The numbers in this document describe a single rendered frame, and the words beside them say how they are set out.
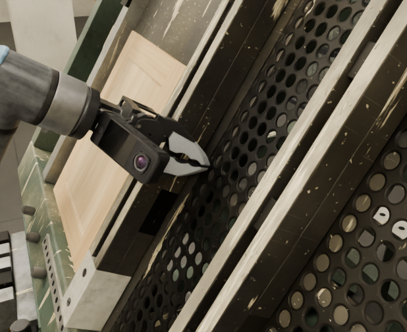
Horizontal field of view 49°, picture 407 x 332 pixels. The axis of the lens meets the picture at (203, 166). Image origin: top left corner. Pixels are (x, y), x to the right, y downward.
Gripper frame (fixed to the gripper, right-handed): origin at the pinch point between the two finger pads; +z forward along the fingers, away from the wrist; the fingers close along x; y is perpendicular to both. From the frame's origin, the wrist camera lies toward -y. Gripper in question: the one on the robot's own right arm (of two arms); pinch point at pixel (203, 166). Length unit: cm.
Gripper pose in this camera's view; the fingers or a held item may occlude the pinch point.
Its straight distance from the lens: 67.6
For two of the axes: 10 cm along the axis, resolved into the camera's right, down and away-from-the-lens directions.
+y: -3.9, -4.3, 8.1
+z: 7.8, 3.1, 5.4
